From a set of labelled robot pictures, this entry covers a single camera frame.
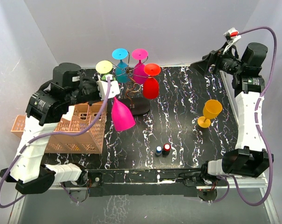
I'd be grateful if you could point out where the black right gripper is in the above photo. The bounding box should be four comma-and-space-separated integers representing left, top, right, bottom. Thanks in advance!
190, 42, 245, 77

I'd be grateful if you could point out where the green plastic wine glass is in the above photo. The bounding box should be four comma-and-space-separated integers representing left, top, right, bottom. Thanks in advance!
95, 60, 113, 81

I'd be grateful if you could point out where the blue plastic wine glass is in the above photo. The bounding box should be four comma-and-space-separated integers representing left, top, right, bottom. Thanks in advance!
112, 48, 128, 83

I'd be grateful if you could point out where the orange plastic wine glass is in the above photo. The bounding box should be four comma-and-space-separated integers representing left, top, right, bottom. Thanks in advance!
197, 99, 223, 128

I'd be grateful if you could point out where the magenta plastic wine glass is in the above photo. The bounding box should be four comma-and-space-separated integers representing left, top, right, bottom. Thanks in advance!
132, 49, 148, 84

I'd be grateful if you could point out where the red plastic wine glass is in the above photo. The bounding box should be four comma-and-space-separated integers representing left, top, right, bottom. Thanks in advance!
143, 63, 161, 99

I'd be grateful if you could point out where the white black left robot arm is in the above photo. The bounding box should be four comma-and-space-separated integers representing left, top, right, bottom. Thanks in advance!
0, 63, 100, 195

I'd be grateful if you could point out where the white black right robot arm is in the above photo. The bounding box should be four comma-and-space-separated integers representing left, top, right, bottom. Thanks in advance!
190, 42, 274, 185

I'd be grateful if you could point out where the metal wine glass rack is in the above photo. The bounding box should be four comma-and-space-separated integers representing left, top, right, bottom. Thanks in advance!
107, 52, 158, 117

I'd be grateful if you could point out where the peach plastic basket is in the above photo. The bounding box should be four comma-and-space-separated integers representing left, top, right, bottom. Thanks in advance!
10, 100, 108, 154

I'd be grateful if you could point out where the blue capped small bottle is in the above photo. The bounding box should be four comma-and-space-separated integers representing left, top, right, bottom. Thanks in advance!
155, 146, 162, 156

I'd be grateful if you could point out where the red capped small bottle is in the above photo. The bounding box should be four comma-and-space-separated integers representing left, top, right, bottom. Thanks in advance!
162, 143, 171, 156

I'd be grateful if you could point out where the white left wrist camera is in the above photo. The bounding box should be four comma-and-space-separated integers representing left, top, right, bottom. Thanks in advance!
97, 75, 120, 101

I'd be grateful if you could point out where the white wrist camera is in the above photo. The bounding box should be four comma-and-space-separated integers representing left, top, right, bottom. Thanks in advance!
223, 27, 241, 54
97, 75, 120, 101

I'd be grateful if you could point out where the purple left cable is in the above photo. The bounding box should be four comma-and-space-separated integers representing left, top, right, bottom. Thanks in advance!
0, 77, 112, 208

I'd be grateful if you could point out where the purple cable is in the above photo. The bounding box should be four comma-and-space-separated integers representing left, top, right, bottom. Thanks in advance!
211, 26, 277, 206
0, 77, 112, 208

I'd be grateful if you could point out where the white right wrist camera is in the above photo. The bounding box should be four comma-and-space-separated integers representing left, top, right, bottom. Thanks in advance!
223, 27, 241, 54

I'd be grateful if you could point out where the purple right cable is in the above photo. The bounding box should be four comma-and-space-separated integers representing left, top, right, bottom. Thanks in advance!
211, 26, 277, 206

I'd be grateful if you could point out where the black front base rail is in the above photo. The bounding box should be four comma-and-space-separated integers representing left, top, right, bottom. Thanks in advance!
61, 168, 228, 201

